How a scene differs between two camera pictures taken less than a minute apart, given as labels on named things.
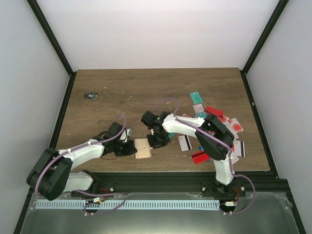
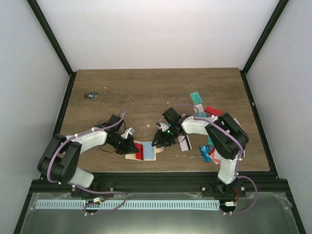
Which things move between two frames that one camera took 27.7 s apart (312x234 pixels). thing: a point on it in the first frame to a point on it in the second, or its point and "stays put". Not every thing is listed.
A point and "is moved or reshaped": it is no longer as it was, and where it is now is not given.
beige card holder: [143, 147] is moved or reshaped
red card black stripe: [200, 157] to [140, 155]
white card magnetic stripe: [185, 143] stays put
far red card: [210, 109] stays put
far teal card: [196, 97] stays put
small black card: [91, 95] stays put
